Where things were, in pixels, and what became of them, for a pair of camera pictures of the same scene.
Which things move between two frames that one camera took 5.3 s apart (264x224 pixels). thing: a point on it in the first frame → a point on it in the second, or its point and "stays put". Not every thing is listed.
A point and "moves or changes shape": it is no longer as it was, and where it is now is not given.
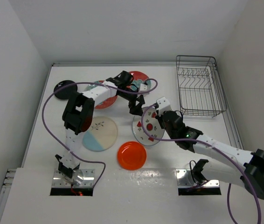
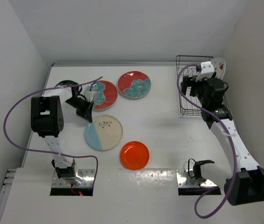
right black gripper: [159, 117] → [188, 81]
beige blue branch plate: [101, 135] moves or changes shape
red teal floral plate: [139, 77] stays put
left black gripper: [136, 109] → [86, 113]
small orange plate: [131, 155] stays put
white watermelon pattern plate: [146, 129] → [219, 66]
